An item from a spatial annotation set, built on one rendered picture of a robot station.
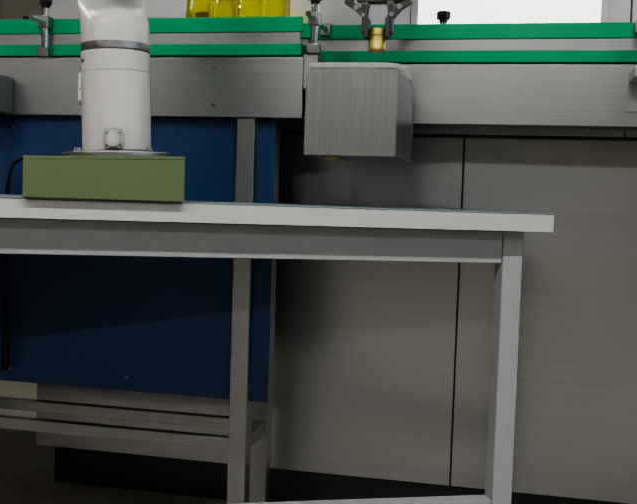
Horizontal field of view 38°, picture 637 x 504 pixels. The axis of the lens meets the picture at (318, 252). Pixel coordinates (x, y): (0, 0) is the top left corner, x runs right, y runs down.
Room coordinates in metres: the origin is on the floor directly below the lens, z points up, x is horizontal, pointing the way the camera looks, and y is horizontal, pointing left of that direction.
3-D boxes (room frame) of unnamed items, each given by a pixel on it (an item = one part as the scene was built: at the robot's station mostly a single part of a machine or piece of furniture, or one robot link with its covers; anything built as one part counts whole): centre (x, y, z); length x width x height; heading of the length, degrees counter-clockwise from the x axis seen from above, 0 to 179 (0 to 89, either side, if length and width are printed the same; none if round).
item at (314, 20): (1.90, 0.02, 1.12); 0.17 x 0.03 x 0.12; 167
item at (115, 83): (1.63, 0.37, 0.91); 0.19 x 0.19 x 0.18
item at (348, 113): (1.81, -0.08, 0.92); 0.27 x 0.17 x 0.15; 167
